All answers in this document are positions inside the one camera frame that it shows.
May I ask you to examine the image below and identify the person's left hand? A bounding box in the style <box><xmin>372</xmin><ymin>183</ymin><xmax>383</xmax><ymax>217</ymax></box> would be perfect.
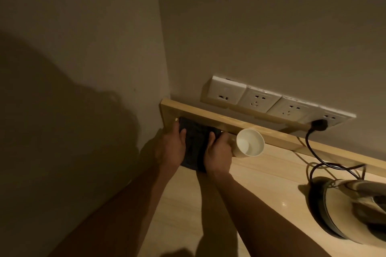
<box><xmin>155</xmin><ymin>121</ymin><xmax>187</xmax><ymax>173</ymax></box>

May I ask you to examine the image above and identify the person's right hand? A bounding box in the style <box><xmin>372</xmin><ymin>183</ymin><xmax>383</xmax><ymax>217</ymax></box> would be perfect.
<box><xmin>204</xmin><ymin>132</ymin><xmax>234</xmax><ymax>176</ymax></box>

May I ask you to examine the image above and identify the dark grey cloth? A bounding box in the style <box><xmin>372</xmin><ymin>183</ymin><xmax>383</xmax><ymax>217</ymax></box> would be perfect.
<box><xmin>178</xmin><ymin>117</ymin><xmax>224</xmax><ymax>173</ymax></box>

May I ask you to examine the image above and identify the person's right forearm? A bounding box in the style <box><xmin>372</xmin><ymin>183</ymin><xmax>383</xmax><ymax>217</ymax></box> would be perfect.
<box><xmin>207</xmin><ymin>169</ymin><xmax>332</xmax><ymax>257</ymax></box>

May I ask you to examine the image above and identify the person's left forearm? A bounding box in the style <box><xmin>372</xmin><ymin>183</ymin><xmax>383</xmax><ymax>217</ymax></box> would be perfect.
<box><xmin>50</xmin><ymin>162</ymin><xmax>179</xmax><ymax>257</ymax></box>

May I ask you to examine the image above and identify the white cup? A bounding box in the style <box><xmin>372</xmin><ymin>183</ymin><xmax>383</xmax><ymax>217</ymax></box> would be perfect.
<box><xmin>232</xmin><ymin>128</ymin><xmax>265</xmax><ymax>159</ymax></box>

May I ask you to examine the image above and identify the black power plug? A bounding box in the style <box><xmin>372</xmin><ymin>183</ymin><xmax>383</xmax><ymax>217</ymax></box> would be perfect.
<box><xmin>309</xmin><ymin>118</ymin><xmax>330</xmax><ymax>133</ymax></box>

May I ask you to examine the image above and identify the silver electric kettle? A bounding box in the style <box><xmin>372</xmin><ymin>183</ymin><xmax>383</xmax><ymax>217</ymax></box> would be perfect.
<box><xmin>308</xmin><ymin>175</ymin><xmax>386</xmax><ymax>242</ymax></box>

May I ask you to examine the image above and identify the white wall socket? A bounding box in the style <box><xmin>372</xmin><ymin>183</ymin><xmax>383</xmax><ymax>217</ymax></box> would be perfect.
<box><xmin>206</xmin><ymin>75</ymin><xmax>247</xmax><ymax>105</ymax></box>
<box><xmin>238</xmin><ymin>85</ymin><xmax>283</xmax><ymax>113</ymax></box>
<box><xmin>301</xmin><ymin>106</ymin><xmax>356</xmax><ymax>130</ymax></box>
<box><xmin>267</xmin><ymin>95</ymin><xmax>321</xmax><ymax>125</ymax></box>

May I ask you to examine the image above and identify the wooden back rail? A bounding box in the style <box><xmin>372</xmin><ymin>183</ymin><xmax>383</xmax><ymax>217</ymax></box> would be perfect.
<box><xmin>159</xmin><ymin>98</ymin><xmax>386</xmax><ymax>177</ymax></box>

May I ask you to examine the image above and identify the black power cable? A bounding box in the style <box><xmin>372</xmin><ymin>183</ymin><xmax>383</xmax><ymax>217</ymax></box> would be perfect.
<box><xmin>305</xmin><ymin>129</ymin><xmax>368</xmax><ymax>183</ymax></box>

